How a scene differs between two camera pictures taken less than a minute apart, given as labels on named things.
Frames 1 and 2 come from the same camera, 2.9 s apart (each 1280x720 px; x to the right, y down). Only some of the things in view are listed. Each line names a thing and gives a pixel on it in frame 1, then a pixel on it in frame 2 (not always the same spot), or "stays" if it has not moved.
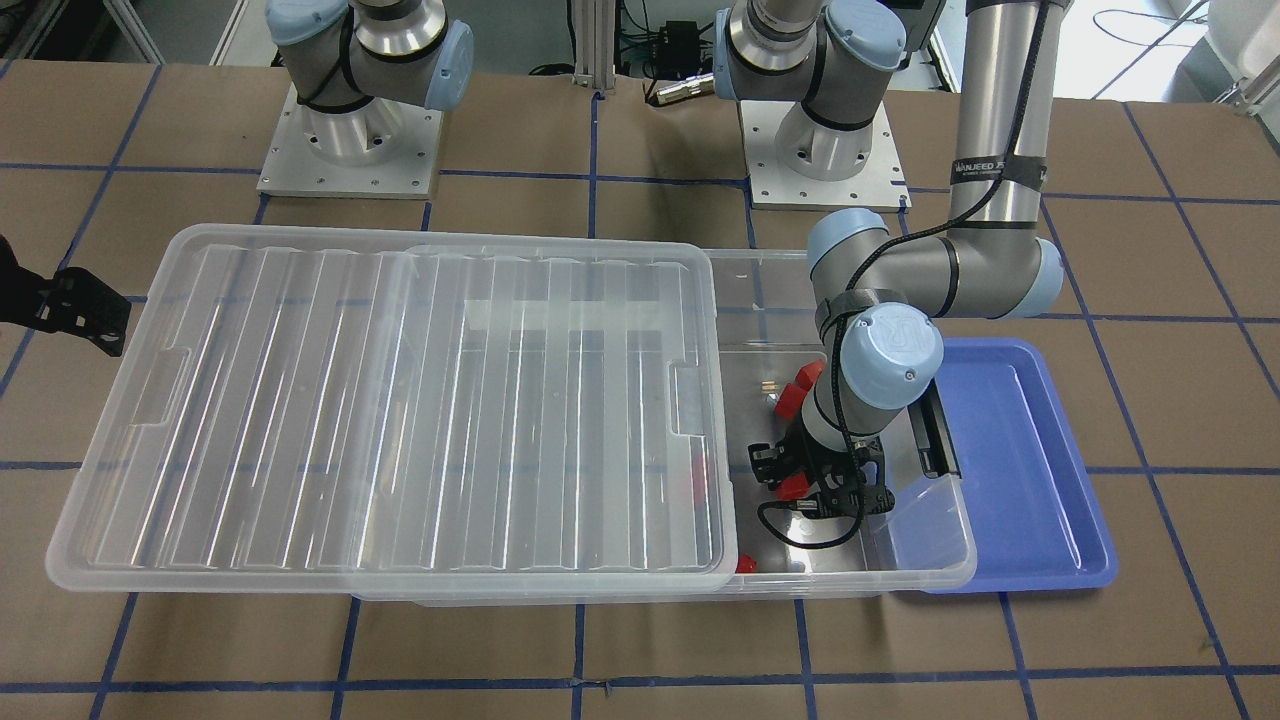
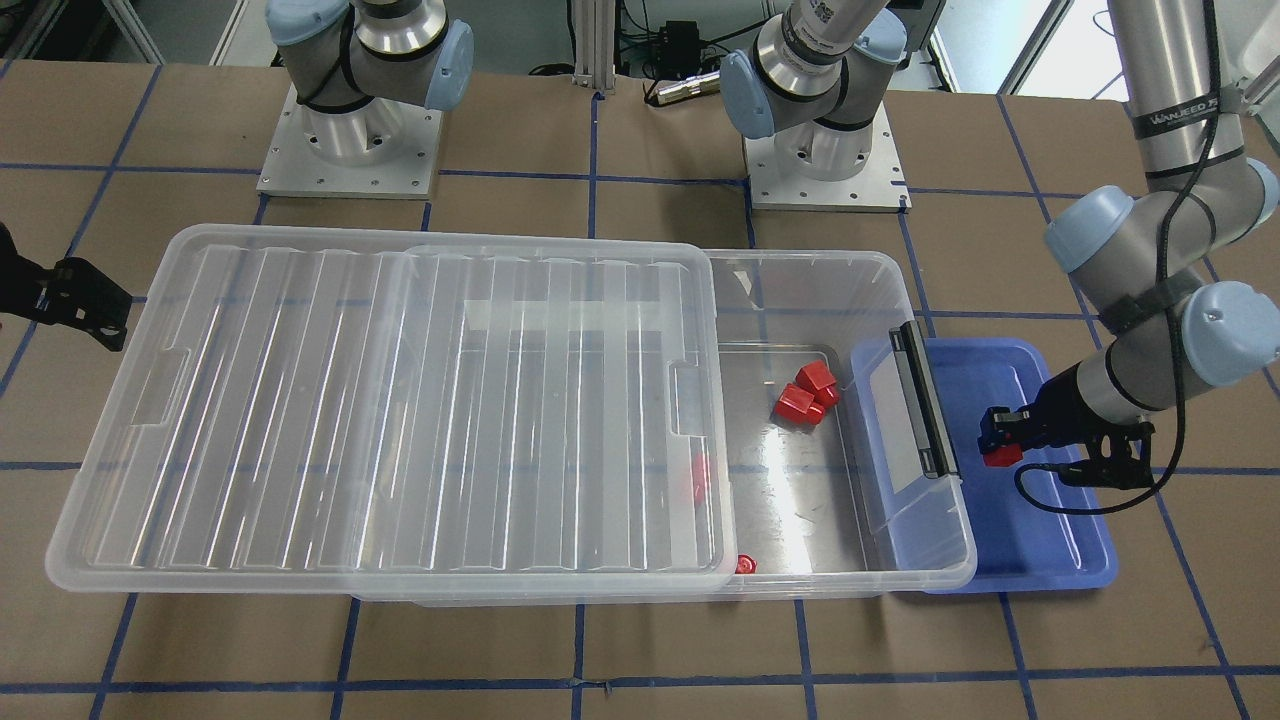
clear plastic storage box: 922,545 stays
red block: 790,401 stays
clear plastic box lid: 372,411 stays
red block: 794,487 -> 1003,456
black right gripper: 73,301 stays
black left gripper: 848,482 -> 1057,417
